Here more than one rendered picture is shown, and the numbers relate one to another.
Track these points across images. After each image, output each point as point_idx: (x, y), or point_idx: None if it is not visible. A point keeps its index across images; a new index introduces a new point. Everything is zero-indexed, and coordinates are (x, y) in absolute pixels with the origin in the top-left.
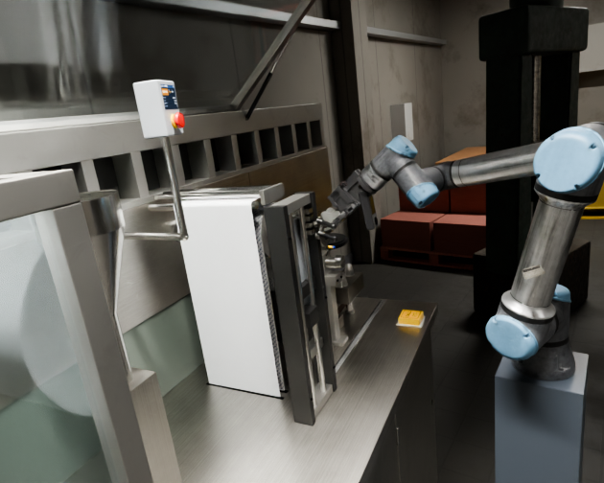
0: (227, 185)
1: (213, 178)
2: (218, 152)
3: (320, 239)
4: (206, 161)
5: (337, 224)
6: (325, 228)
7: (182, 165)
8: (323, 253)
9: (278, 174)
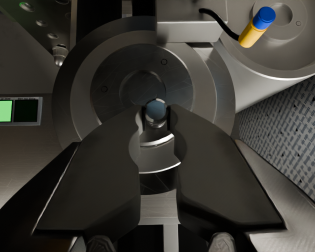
0: (144, 207)
1: (172, 222)
2: (117, 243)
3: (194, 89)
4: (178, 247)
5: (137, 132)
6: (161, 124)
7: (189, 234)
8: (205, 25)
9: None
